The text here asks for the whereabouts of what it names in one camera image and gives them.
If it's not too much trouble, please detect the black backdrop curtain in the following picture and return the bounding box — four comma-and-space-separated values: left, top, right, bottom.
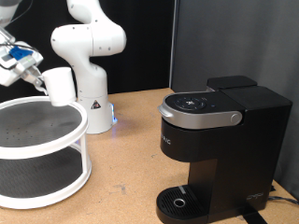
0, 0, 176, 104

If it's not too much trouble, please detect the grey backdrop panel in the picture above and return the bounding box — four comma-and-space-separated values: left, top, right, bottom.
169, 0, 299, 200

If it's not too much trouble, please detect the black Keurig coffee machine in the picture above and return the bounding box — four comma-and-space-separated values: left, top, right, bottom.
155, 75, 293, 224

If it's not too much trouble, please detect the white mug green-taped handle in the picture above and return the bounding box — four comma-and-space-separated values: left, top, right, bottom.
35, 66, 78, 107

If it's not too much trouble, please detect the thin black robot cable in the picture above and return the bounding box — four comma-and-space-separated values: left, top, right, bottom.
0, 0, 40, 71

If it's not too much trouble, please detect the silver Keurig lid handle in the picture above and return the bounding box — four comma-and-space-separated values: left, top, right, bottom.
157, 104, 244, 131

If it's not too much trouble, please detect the white two-tier turntable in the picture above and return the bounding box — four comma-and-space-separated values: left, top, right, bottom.
0, 95, 93, 210

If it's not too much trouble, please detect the black tape strip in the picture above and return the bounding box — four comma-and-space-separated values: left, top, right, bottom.
237, 209, 269, 224

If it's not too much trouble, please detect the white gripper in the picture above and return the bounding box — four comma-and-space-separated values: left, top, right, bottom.
0, 40, 49, 95

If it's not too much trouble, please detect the black machine power cable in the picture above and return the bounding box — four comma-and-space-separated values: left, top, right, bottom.
267, 185, 299, 206

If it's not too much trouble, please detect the black drip tray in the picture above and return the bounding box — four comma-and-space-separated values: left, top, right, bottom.
155, 184, 216, 224

